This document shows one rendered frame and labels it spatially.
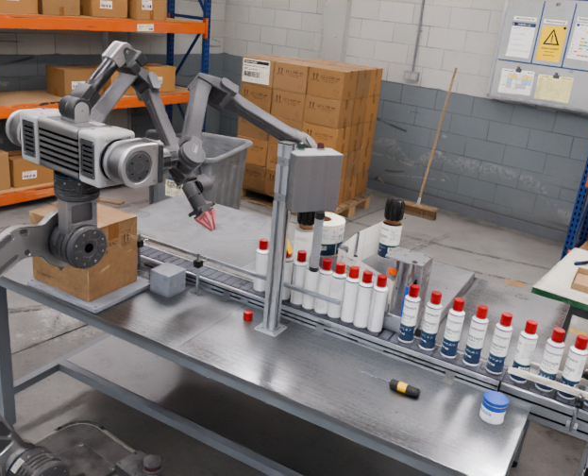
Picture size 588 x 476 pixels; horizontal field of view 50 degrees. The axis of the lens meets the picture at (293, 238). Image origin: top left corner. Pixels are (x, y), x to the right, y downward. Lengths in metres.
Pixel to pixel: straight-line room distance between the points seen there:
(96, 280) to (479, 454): 1.39
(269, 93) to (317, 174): 3.97
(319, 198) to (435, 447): 0.83
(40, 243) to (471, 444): 1.42
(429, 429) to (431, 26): 5.33
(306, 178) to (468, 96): 4.72
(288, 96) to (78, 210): 3.97
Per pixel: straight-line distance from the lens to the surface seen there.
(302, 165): 1.97
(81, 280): 2.35
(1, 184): 5.87
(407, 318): 2.12
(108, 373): 3.11
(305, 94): 5.74
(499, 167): 6.55
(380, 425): 1.85
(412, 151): 6.90
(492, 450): 1.88
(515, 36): 6.31
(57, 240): 2.09
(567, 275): 3.32
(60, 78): 6.09
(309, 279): 2.23
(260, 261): 2.33
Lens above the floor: 1.92
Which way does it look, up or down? 21 degrees down
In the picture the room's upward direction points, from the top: 6 degrees clockwise
